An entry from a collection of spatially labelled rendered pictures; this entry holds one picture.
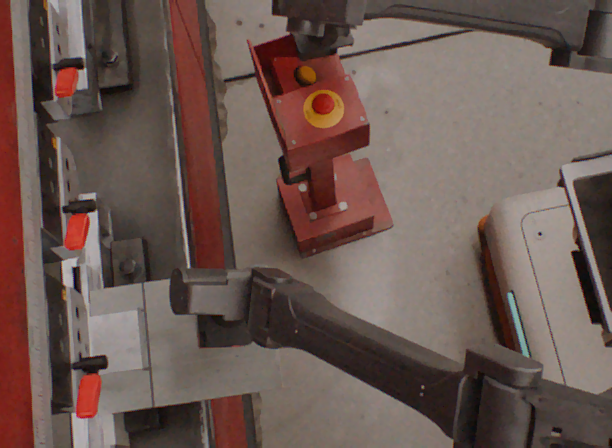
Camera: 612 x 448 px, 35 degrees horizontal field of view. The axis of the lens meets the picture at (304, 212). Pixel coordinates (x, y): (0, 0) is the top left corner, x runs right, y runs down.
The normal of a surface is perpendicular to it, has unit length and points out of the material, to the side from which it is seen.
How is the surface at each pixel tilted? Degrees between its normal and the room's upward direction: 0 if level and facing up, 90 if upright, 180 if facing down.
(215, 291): 36
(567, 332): 0
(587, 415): 26
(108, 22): 0
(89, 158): 0
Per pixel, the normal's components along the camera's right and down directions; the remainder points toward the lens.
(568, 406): -0.25, 0.11
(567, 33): 0.39, 0.22
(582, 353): -0.05, -0.28
